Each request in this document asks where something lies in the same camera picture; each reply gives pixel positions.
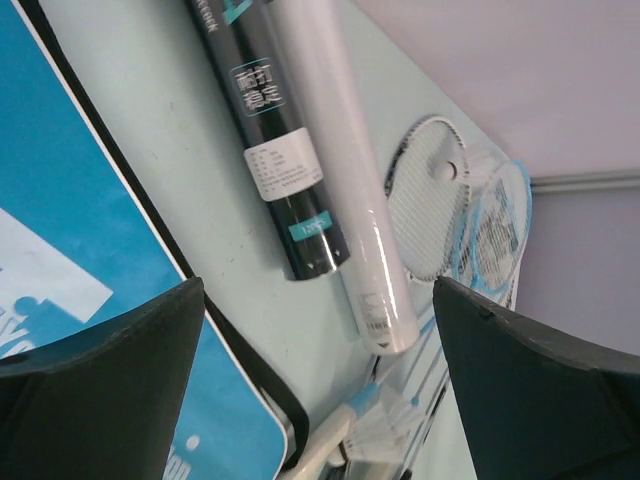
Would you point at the black shuttlecock tube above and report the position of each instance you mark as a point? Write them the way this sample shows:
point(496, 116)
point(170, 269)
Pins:
point(240, 42)

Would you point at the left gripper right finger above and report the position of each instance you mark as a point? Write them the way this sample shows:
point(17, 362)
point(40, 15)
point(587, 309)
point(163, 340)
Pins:
point(536, 402)

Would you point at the white shuttlecock tube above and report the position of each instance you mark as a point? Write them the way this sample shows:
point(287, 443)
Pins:
point(315, 49)

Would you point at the blue racket bag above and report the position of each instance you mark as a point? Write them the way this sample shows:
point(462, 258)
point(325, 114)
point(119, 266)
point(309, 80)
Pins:
point(68, 262)

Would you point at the white black racket right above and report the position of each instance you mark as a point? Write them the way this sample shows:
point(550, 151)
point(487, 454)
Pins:
point(508, 300)

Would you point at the shuttlecock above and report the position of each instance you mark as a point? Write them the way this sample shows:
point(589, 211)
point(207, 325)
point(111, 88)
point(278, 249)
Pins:
point(379, 435)
point(470, 167)

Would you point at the black racket bag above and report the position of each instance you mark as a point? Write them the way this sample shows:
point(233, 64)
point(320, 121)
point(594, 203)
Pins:
point(254, 426)

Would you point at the right aluminium frame post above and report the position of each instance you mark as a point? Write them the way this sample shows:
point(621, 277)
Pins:
point(595, 181)

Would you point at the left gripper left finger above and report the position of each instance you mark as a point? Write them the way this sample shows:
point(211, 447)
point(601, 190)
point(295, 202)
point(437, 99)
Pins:
point(102, 403)

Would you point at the shuttlecock on white racket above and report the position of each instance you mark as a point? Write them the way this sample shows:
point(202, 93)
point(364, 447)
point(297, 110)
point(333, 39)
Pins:
point(470, 167)

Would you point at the white racket left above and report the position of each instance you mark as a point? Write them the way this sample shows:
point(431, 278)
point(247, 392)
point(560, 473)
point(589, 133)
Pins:
point(425, 215)

